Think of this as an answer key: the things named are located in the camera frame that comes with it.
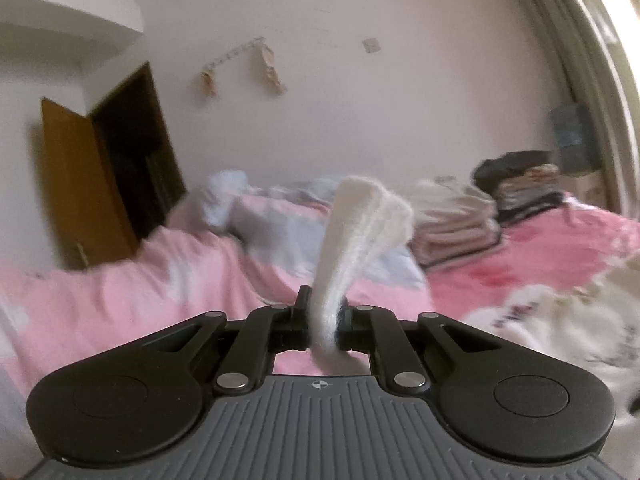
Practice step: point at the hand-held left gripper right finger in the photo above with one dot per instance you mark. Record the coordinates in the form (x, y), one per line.
(345, 327)

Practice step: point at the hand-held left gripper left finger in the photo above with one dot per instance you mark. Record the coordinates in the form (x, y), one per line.
(302, 320)

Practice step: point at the white fluffy sweater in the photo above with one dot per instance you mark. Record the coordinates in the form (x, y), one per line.
(350, 230)

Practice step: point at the stack of light folded clothes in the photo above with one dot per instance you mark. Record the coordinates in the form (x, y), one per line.
(455, 225)

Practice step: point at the stack of dark folded clothes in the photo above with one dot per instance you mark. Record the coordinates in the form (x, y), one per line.
(525, 185)

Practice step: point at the pink and grey quilt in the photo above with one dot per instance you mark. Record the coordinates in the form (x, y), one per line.
(150, 280)

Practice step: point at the pink floral blanket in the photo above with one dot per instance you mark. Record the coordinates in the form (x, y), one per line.
(550, 240)

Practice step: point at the wooden door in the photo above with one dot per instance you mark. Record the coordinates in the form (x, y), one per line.
(80, 185)

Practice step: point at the blue water jug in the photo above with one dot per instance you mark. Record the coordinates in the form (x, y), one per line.
(575, 135)

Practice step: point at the grey curtain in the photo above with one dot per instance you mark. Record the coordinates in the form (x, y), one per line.
(590, 60)

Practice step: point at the wall socket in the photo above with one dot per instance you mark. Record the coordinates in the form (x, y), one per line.
(372, 46)

